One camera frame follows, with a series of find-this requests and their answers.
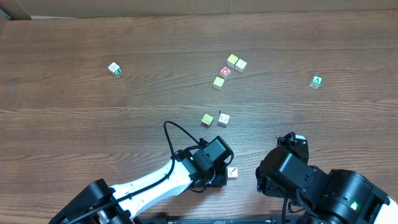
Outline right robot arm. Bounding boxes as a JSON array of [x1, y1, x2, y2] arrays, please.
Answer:
[[256, 132, 397, 224]]

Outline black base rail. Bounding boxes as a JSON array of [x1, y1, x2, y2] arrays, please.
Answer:
[[136, 216, 312, 224]]

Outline white block with brush picture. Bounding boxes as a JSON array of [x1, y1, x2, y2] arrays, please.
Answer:
[[227, 167, 238, 179]]

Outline white patterned block centre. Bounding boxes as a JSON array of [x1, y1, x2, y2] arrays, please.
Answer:
[[218, 113, 230, 127]]

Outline block with green side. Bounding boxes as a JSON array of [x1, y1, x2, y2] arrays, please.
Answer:
[[108, 62, 122, 77]]

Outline white block upper cluster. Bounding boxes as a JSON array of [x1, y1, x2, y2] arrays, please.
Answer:
[[234, 58, 247, 73]]

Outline red circle block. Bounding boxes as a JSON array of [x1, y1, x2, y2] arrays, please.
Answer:
[[219, 66, 232, 80]]

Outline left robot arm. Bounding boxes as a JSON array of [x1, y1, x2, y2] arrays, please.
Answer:
[[51, 146, 233, 223]]

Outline yellow block lower cluster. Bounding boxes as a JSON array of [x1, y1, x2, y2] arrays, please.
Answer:
[[213, 77, 224, 90]]

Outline yellow block cluster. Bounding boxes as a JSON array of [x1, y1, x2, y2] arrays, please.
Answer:
[[226, 54, 239, 68], [213, 77, 224, 90]]

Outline green letter block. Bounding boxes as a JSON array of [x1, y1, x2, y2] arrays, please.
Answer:
[[309, 75, 323, 89]]

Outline yellow block upper cluster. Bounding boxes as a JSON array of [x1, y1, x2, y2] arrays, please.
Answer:
[[226, 54, 239, 68]]

